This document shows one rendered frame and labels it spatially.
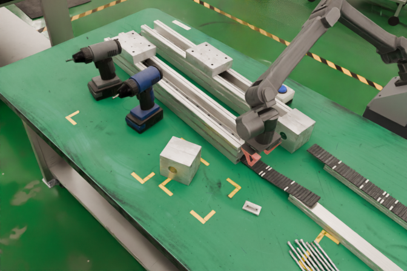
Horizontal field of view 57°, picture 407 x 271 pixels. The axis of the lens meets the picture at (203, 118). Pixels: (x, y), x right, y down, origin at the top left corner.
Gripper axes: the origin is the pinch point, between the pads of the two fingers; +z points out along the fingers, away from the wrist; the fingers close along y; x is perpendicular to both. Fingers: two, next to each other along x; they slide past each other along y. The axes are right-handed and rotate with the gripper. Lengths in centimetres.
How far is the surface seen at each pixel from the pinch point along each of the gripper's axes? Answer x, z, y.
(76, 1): -284, 81, -75
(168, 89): -41.5, -4.0, 3.9
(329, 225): 29.1, 1.7, 2.2
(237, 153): -5.0, -0.9, 4.6
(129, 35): -75, -8, -3
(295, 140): 3.9, -2.1, -14.0
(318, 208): 23.9, 1.7, -0.3
